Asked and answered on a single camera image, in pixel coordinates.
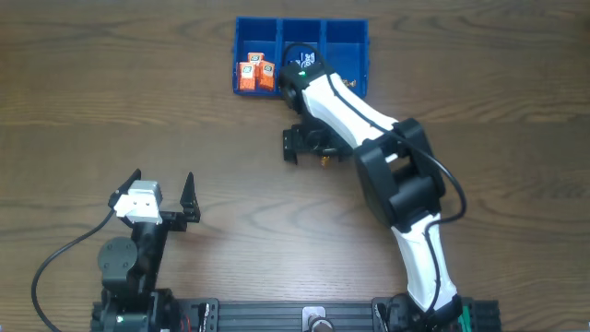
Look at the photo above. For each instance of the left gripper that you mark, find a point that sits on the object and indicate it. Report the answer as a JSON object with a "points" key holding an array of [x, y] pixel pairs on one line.
{"points": [[174, 221]]}

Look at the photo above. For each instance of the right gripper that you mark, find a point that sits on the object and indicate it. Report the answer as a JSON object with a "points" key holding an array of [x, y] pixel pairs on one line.
{"points": [[311, 138]]}

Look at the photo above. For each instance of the gold candy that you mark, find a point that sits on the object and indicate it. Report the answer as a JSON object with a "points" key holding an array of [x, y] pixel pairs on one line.
{"points": [[349, 83], [325, 162]]}

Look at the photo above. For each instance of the blue candy pack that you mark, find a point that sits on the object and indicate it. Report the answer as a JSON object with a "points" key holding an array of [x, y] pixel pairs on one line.
{"points": [[308, 58]]}

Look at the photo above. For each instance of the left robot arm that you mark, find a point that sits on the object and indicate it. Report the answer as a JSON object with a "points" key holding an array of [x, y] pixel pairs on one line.
{"points": [[117, 258]]}

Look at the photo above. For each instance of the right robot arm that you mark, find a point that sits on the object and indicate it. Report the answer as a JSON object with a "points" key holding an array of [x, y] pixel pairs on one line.
{"points": [[341, 110]]}

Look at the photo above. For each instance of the blue tray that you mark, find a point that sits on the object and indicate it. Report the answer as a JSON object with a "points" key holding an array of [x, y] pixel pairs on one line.
{"points": [[258, 37]]}

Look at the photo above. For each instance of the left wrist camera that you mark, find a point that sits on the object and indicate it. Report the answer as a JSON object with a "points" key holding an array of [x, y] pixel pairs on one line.
{"points": [[140, 203]]}

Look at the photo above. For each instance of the mounting rail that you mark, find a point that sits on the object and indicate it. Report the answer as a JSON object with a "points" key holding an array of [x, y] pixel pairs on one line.
{"points": [[267, 316]]}

